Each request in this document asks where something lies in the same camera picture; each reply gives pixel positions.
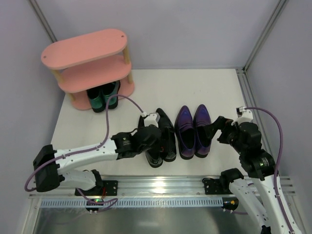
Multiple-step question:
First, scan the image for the purple loafer shoe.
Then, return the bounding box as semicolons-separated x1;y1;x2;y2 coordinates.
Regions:
193;104;211;158
175;105;195;160

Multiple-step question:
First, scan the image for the black patent loafer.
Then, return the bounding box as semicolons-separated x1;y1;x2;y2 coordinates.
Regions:
156;108;176;162
138;116;163;168

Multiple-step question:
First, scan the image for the green loafer shoe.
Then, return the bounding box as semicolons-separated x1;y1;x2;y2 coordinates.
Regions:
87;88;105;113
101;80;120;109

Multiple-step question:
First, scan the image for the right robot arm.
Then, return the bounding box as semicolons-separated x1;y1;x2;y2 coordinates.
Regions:
216;117;301;234

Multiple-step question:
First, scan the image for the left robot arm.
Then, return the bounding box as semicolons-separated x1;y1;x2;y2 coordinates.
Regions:
31;117;176;195

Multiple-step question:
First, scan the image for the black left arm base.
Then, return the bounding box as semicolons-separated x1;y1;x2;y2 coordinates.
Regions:
81;180;118;196

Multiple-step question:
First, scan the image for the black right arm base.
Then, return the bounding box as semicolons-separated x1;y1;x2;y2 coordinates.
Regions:
202;177;232;195

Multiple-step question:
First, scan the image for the pink three-tier shoe shelf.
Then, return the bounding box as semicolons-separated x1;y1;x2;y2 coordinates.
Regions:
41;29;135;110

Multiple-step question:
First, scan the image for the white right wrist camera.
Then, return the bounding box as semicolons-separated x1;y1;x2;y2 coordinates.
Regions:
234;106;254;125

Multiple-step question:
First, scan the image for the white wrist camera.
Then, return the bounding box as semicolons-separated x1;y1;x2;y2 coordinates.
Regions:
234;106;254;125
141;112;160;128

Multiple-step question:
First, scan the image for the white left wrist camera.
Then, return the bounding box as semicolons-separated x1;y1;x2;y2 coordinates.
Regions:
141;112;160;128

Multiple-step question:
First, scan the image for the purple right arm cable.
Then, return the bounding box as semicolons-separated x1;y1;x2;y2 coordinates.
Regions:
223;106;297;234

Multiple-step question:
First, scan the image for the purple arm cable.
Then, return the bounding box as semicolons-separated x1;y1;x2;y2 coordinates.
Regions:
223;106;297;234
24;94;147;213

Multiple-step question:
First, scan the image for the aluminium right side rail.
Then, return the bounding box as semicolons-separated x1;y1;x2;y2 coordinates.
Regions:
235;68;280;176

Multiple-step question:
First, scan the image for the aluminium rail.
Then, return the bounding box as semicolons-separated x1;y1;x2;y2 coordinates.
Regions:
235;68;280;176
28;175;296;198

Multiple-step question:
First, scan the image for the aluminium front rail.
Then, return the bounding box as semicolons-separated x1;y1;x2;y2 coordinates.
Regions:
28;175;296;198

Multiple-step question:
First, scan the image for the slotted grey cable duct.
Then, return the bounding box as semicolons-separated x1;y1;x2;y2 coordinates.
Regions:
40;197;223;208

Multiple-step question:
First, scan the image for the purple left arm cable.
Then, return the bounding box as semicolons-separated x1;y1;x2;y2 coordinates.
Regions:
24;94;147;213

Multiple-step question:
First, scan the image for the aluminium right corner post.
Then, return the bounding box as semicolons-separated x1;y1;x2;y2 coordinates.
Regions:
243;0;289;73

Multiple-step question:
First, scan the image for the aluminium corner post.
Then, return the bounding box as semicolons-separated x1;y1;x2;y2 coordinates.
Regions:
28;0;58;43
243;0;289;73

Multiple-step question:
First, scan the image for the aluminium left corner post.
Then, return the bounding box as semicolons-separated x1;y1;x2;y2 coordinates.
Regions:
28;0;58;43

